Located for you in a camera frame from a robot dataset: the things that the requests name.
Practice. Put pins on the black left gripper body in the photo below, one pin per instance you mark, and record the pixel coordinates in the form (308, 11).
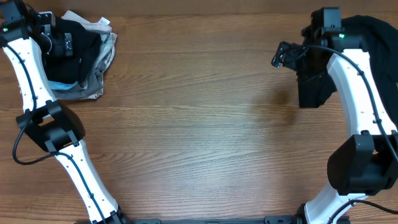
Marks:
(54, 45)

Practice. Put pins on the black polo shirt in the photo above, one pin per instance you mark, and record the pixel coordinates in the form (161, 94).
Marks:
(86, 48)

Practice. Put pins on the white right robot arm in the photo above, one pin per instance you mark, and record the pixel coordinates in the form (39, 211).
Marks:
(367, 162)

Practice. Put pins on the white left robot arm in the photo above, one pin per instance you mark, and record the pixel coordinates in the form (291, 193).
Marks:
(28, 39)

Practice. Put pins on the light blue printed t-shirt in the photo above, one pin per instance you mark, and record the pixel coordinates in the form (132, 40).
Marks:
(61, 86)

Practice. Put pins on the beige folded garment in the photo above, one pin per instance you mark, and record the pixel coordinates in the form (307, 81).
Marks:
(100, 27)

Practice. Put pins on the grey folded garment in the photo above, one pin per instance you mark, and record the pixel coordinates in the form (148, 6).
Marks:
(93, 87)

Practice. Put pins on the black t-shirt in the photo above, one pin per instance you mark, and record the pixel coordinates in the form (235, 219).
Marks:
(316, 86)

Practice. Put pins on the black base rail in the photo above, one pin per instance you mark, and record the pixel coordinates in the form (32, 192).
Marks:
(278, 219)

